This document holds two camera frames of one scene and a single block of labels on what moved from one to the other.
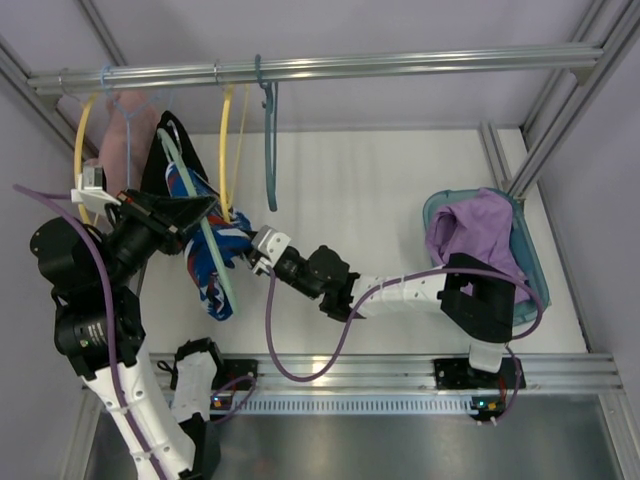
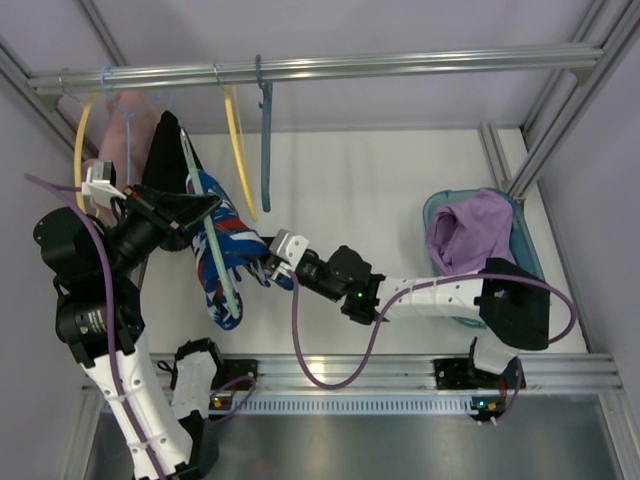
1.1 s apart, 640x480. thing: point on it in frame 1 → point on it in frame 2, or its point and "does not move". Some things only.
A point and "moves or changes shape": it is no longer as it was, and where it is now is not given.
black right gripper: [258, 257] → [279, 266]
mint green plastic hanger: [166, 138] moves or changes shape
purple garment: [479, 225] does not move
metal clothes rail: [613, 23] does not move
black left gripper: [151, 217] does not move
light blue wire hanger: [129, 114] does not move
